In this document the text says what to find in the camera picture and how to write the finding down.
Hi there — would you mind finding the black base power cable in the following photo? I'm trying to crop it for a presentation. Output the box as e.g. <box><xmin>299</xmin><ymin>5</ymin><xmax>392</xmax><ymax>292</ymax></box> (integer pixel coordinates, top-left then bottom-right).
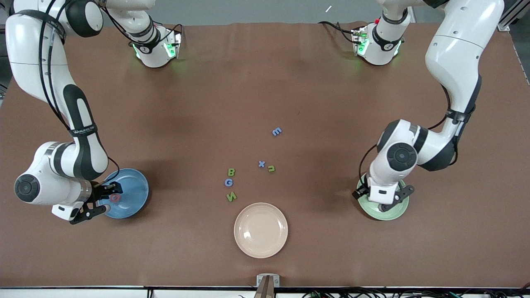
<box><xmin>318</xmin><ymin>21</ymin><xmax>361</xmax><ymax>44</ymax></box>

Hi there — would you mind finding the green plate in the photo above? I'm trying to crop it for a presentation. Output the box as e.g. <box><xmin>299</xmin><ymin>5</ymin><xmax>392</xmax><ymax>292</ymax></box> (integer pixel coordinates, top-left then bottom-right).
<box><xmin>357</xmin><ymin>174</ymin><xmax>410</xmax><ymax>221</ymax></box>

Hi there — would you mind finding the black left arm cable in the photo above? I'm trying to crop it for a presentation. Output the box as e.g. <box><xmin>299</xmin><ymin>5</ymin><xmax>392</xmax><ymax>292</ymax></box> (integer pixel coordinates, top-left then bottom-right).
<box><xmin>358</xmin><ymin>85</ymin><xmax>461</xmax><ymax>183</ymax></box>

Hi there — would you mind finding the brown table cover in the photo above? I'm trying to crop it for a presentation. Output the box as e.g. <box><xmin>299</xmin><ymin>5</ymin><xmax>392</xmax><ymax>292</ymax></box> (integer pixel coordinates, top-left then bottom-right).
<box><xmin>0</xmin><ymin>22</ymin><xmax>530</xmax><ymax>288</ymax></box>

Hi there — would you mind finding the tangled black cable bundle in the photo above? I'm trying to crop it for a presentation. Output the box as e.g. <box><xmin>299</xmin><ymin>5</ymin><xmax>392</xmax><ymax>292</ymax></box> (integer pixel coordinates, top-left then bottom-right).
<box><xmin>301</xmin><ymin>283</ymin><xmax>530</xmax><ymax>298</ymax></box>

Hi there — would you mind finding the beige plate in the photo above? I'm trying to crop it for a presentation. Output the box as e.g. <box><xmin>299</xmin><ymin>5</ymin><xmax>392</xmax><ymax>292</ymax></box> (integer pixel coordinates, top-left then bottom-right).
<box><xmin>234</xmin><ymin>202</ymin><xmax>288</xmax><ymax>259</ymax></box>

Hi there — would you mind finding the aluminium frame profile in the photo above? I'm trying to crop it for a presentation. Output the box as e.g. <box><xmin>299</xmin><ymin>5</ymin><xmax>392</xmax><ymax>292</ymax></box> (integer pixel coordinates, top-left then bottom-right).
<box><xmin>497</xmin><ymin>0</ymin><xmax>530</xmax><ymax>31</ymax></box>

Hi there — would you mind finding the blue plate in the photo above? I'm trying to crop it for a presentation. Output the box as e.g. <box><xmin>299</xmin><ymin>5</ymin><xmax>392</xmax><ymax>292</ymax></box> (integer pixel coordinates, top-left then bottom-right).
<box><xmin>98</xmin><ymin>168</ymin><xmax>149</xmax><ymax>219</ymax></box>

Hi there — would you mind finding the grey metal bracket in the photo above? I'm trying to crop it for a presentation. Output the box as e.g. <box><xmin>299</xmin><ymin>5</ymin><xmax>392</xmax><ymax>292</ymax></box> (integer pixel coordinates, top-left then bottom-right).
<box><xmin>256</xmin><ymin>274</ymin><xmax>280</xmax><ymax>288</ymax></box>

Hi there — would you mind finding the metal mounting bar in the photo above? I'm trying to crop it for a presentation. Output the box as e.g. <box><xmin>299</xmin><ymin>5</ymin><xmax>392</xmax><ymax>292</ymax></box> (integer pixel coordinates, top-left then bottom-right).
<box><xmin>253</xmin><ymin>276</ymin><xmax>275</xmax><ymax>298</ymax></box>

